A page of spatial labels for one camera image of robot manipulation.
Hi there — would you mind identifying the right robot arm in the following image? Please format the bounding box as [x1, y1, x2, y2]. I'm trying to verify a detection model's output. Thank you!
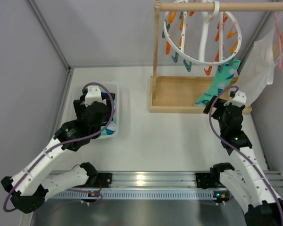
[203, 93, 283, 226]

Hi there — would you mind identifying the grey slotted cable duct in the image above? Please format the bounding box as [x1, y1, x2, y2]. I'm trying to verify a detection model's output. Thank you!
[49, 190, 232, 201]

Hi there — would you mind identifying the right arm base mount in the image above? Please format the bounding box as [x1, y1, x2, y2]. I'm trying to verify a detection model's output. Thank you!
[195, 173, 215, 189]

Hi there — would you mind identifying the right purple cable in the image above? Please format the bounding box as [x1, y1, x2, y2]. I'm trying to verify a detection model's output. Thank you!
[208, 85, 283, 226]

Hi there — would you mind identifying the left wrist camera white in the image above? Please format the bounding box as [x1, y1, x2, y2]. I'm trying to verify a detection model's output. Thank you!
[83, 85, 102, 106]

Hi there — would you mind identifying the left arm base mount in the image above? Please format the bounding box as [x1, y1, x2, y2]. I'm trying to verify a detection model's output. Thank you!
[93, 173, 113, 188]

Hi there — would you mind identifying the white round clip hanger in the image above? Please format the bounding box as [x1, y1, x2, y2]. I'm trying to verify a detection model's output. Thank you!
[160, 0, 242, 76]

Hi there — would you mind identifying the purple cable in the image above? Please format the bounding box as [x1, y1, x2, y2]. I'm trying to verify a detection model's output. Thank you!
[208, 85, 283, 226]
[2, 82, 116, 212]

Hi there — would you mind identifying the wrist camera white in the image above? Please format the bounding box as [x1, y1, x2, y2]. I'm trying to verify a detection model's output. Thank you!
[83, 85, 102, 106]
[229, 91, 247, 106]

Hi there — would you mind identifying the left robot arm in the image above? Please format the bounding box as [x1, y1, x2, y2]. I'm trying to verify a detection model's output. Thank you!
[1, 99, 115, 213]

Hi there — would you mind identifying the pink clothes hanger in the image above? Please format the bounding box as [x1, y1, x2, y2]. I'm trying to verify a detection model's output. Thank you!
[273, 12, 283, 71]

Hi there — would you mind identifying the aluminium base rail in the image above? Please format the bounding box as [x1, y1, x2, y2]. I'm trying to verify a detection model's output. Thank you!
[28, 170, 283, 189]

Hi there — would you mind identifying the teal sock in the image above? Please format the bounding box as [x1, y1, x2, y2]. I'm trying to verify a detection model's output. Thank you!
[100, 100, 118, 138]
[195, 59, 241, 106]

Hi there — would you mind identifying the white cloth garment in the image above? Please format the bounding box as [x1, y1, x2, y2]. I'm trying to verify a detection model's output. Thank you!
[235, 29, 275, 107]

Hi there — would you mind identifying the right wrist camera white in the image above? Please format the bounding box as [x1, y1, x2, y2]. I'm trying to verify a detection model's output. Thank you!
[229, 91, 247, 106]

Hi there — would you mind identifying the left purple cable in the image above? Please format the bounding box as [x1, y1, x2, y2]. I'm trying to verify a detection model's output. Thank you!
[2, 82, 116, 212]

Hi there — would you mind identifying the wooden clothes rack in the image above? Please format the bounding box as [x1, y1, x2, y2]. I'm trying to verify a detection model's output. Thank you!
[150, 0, 283, 113]

